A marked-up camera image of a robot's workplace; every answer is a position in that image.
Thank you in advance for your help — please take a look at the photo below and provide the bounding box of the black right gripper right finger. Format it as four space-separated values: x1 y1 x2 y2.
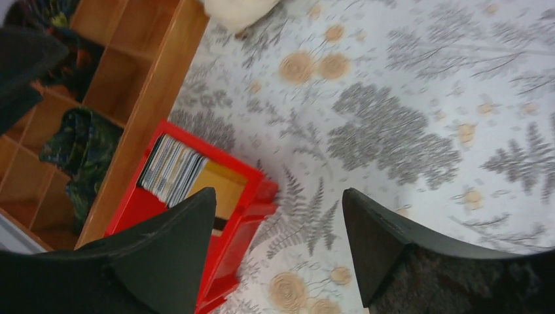
342 188 554 313

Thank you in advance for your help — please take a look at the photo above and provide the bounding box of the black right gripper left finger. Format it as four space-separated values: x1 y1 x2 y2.
1 188 216 313

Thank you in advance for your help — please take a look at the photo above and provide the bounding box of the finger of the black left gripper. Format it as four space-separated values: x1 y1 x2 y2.
1 26 69 134

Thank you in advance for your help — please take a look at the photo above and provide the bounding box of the stack of credit cards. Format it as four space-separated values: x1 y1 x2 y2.
137 134 209 207

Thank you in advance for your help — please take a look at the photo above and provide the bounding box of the dark floral rolled cloth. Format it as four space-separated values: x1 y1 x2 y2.
3 1 104 102

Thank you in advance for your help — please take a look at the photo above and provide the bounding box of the dark green rolled cloth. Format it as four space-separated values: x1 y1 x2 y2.
39 107 123 234

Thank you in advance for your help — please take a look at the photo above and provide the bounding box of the red plastic bin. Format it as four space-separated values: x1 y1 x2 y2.
104 121 279 313

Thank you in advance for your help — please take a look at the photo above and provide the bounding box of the wooden compartment tray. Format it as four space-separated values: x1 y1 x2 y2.
1 1 208 253

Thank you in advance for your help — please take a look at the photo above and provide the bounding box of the floral patterned table mat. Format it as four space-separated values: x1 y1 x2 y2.
169 1 554 313

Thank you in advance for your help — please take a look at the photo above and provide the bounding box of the beige folded cloth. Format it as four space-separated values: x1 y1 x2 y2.
202 0 280 33

